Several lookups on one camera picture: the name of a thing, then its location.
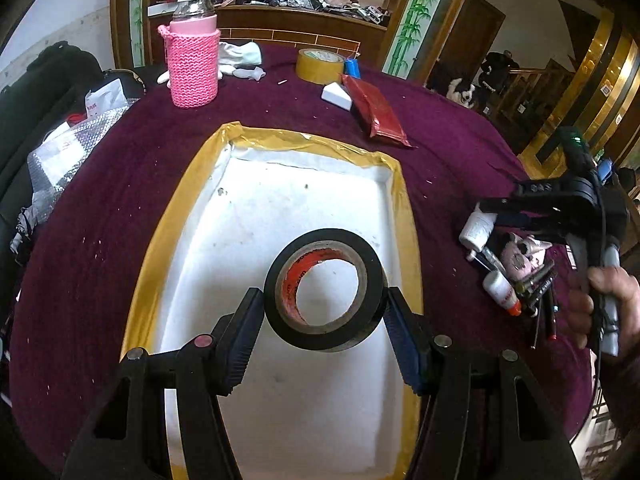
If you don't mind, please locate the bottle in pink knitted sleeve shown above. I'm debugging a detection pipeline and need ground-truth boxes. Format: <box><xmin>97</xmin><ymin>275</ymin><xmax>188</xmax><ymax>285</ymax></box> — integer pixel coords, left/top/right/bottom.
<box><xmin>158</xmin><ymin>0</ymin><xmax>221</xmax><ymax>109</ymax></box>

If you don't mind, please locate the white plastic bag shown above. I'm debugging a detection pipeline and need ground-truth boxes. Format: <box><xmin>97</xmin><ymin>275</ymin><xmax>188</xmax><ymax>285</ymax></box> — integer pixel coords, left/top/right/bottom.
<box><xmin>85</xmin><ymin>82</ymin><xmax>126</xmax><ymax>116</ymax></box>

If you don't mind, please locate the white glove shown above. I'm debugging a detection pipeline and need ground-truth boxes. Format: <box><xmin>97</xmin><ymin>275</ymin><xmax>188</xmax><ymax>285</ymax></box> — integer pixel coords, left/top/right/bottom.
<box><xmin>157</xmin><ymin>41</ymin><xmax>267</xmax><ymax>85</ymax></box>

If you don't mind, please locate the white eraser block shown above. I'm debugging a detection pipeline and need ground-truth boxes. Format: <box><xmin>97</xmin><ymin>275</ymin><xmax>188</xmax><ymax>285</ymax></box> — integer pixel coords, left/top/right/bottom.
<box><xmin>321</xmin><ymin>82</ymin><xmax>355</xmax><ymax>109</ymax></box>

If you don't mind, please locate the thin black pen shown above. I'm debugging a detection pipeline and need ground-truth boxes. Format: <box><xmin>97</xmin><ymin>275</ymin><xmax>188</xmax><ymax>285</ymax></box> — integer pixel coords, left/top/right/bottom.
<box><xmin>529</xmin><ymin>305</ymin><xmax>543</xmax><ymax>351</ymax></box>

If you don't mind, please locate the pink patterned tube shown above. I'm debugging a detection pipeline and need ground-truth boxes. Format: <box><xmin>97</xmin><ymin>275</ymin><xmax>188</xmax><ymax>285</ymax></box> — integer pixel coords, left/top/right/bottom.
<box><xmin>501</xmin><ymin>234</ymin><xmax>553</xmax><ymax>281</ymax></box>

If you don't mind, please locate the yellow tape roll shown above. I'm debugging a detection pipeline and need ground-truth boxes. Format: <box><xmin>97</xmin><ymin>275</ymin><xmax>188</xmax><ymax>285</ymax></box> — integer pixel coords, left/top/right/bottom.
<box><xmin>295</xmin><ymin>48</ymin><xmax>346</xmax><ymax>86</ymax></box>

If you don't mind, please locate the wooden stair railing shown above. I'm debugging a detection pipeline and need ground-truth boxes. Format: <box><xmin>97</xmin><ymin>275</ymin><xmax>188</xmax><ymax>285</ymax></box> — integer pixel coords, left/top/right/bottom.
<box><xmin>492</xmin><ymin>57</ymin><xmax>576</xmax><ymax>126</ymax></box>

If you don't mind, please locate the person's right hand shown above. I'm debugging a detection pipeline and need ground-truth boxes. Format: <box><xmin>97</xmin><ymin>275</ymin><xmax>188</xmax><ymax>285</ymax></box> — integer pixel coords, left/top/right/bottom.
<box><xmin>567</xmin><ymin>266</ymin><xmax>640</xmax><ymax>361</ymax></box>

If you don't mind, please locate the person's right forearm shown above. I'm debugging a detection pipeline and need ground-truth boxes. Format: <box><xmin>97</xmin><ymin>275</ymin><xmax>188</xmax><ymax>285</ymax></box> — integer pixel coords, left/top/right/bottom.
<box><xmin>597</xmin><ymin>355</ymin><xmax>640</xmax><ymax>441</ymax></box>

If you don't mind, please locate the silver bubble wrap bag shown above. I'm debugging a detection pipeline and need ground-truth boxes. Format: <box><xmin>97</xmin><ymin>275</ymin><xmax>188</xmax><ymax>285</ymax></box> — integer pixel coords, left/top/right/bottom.
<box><xmin>27</xmin><ymin>105</ymin><xmax>136</xmax><ymax>221</ymax></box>

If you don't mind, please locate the black and white dog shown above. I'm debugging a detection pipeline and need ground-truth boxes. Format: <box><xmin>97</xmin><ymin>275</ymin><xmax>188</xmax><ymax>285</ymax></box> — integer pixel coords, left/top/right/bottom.
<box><xmin>446</xmin><ymin>76</ymin><xmax>488</xmax><ymax>109</ymax></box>

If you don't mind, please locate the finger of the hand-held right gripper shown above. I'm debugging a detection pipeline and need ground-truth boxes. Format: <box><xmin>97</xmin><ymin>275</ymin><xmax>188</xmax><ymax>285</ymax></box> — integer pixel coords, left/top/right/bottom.
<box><xmin>477</xmin><ymin>176</ymin><xmax>601</xmax><ymax>215</ymax></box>
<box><xmin>492</xmin><ymin>207</ymin><xmax>598</xmax><ymax>243</ymax></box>

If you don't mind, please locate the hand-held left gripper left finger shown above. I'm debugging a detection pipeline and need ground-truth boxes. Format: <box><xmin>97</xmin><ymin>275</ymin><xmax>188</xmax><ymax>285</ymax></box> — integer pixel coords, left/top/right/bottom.
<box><xmin>60</xmin><ymin>287</ymin><xmax>266</xmax><ymax>480</ymax></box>

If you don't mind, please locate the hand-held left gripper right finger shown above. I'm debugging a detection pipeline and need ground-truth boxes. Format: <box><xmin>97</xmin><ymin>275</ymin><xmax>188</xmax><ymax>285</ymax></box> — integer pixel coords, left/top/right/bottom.
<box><xmin>382</xmin><ymin>286</ymin><xmax>583</xmax><ymax>480</ymax></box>

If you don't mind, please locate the white foam tray yellow edge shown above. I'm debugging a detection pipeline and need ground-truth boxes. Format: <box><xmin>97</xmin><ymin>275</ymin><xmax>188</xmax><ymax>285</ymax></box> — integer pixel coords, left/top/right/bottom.
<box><xmin>120</xmin><ymin>121</ymin><xmax>425</xmax><ymax>480</ymax></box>

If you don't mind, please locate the white bottle orange cap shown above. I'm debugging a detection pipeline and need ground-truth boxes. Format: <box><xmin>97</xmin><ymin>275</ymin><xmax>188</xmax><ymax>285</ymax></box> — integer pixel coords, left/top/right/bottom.
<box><xmin>482</xmin><ymin>270</ymin><xmax>523</xmax><ymax>317</ymax></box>

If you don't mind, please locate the black bag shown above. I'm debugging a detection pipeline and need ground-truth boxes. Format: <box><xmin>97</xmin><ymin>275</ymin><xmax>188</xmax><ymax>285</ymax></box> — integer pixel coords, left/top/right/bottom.
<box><xmin>0</xmin><ymin>40</ymin><xmax>106</xmax><ymax>211</ymax></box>

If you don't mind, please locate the cluttered wooden counter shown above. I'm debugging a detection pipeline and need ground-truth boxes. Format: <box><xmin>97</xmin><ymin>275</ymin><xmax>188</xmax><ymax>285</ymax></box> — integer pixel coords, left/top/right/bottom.
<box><xmin>145</xmin><ymin>0</ymin><xmax>388</xmax><ymax>68</ymax></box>

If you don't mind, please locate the bamboo painted pillar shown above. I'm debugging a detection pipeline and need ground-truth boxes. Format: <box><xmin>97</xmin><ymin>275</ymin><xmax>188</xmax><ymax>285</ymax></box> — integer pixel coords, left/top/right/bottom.
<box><xmin>130</xmin><ymin>0</ymin><xmax>148</xmax><ymax>68</ymax></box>
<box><xmin>382</xmin><ymin>0</ymin><xmax>451</xmax><ymax>78</ymax></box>

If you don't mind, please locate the purple tablecloth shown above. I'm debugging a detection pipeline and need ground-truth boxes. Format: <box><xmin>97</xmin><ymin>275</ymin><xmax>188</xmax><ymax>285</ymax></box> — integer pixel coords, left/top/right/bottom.
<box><xmin>10</xmin><ymin>42</ymin><xmax>596</xmax><ymax>461</ymax></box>

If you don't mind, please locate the red foil packet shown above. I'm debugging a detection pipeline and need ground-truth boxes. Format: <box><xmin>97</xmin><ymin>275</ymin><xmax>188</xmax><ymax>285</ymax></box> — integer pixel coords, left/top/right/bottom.
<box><xmin>341</xmin><ymin>74</ymin><xmax>416</xmax><ymax>150</ymax></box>

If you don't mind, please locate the grey folded umbrella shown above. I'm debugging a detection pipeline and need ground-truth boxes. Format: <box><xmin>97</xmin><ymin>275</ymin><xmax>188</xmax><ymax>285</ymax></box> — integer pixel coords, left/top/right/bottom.
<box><xmin>10</xmin><ymin>200</ymin><xmax>51</xmax><ymax>256</ymax></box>

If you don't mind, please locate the black electrical tape roll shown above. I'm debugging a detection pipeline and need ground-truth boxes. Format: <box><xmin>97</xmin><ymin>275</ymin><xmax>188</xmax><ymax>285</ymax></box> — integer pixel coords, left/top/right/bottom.
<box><xmin>263</xmin><ymin>228</ymin><xmax>388</xmax><ymax>353</ymax></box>

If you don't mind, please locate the brown wooden door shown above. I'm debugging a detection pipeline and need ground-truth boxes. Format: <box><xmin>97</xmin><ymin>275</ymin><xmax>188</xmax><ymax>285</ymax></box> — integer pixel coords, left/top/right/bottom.
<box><xmin>440</xmin><ymin>0</ymin><xmax>506</xmax><ymax>86</ymax></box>

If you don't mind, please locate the plain white tube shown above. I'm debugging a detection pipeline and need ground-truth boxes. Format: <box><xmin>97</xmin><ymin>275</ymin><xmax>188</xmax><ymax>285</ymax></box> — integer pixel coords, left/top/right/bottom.
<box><xmin>459</xmin><ymin>211</ymin><xmax>498</xmax><ymax>262</ymax></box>

